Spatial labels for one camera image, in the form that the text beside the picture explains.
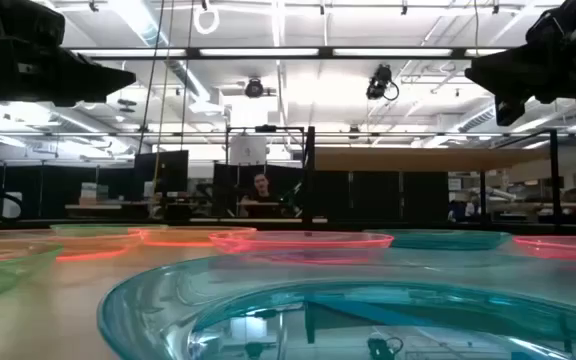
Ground wooden background desk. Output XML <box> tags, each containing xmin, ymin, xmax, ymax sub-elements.
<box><xmin>65</xmin><ymin>202</ymin><xmax>152</xmax><ymax>210</ymax></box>

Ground green and white boxes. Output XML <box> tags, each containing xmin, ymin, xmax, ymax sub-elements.
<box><xmin>80</xmin><ymin>182</ymin><xmax>110</xmax><ymax>206</ymax></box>

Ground white sign board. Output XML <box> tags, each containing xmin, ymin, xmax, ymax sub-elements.
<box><xmin>229</xmin><ymin>134</ymin><xmax>268</xmax><ymax>167</ymax></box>

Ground round black ceiling camera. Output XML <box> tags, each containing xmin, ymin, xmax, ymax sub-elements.
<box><xmin>244</xmin><ymin>77</ymin><xmax>265</xmax><ymax>99</ymax></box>

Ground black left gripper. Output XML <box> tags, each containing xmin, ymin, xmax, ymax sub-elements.
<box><xmin>0</xmin><ymin>0</ymin><xmax>137</xmax><ymax>108</ymax></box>

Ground black monitor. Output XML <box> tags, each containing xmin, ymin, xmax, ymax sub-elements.
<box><xmin>134</xmin><ymin>149</ymin><xmax>190</xmax><ymax>201</ymax></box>

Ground wooden shelf with black frame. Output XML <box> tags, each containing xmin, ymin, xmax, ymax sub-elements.
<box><xmin>301</xmin><ymin>126</ymin><xmax>563</xmax><ymax>231</ymax></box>

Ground black camera with cable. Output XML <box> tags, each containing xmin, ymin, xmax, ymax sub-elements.
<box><xmin>365</xmin><ymin>63</ymin><xmax>400</xmax><ymax>102</ymax></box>

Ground white cable loop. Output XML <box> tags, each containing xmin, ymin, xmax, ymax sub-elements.
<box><xmin>192</xmin><ymin>3</ymin><xmax>221</xmax><ymax>36</ymax></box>

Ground black gantry bar with lights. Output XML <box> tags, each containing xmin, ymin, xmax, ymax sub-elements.
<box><xmin>65</xmin><ymin>46</ymin><xmax>509</xmax><ymax>61</ymax></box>

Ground white bin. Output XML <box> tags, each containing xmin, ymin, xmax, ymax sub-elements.
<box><xmin>2</xmin><ymin>192</ymin><xmax>23</xmax><ymax>220</ymax></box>

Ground black hanging cable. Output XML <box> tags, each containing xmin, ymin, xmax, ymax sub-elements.
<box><xmin>137</xmin><ymin>0</ymin><xmax>167</xmax><ymax>155</ymax></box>
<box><xmin>180</xmin><ymin>0</ymin><xmax>195</xmax><ymax>151</ymax></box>

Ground black background rig frame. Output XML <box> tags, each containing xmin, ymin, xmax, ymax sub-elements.
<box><xmin>225</xmin><ymin>123</ymin><xmax>307</xmax><ymax>221</ymax></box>

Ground person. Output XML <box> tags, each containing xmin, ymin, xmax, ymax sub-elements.
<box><xmin>240</xmin><ymin>172</ymin><xmax>284</xmax><ymax>219</ymax></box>

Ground pink translucent plastic plate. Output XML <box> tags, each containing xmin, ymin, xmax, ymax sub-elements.
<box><xmin>512</xmin><ymin>235</ymin><xmax>576</xmax><ymax>266</ymax></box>
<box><xmin>208</xmin><ymin>230</ymin><xmax>395</xmax><ymax>255</ymax></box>

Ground teal translucent plastic plate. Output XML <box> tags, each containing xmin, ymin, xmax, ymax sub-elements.
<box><xmin>96</xmin><ymin>252</ymin><xmax>576</xmax><ymax>360</ymax></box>
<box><xmin>365</xmin><ymin>228</ymin><xmax>513</xmax><ymax>251</ymax></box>

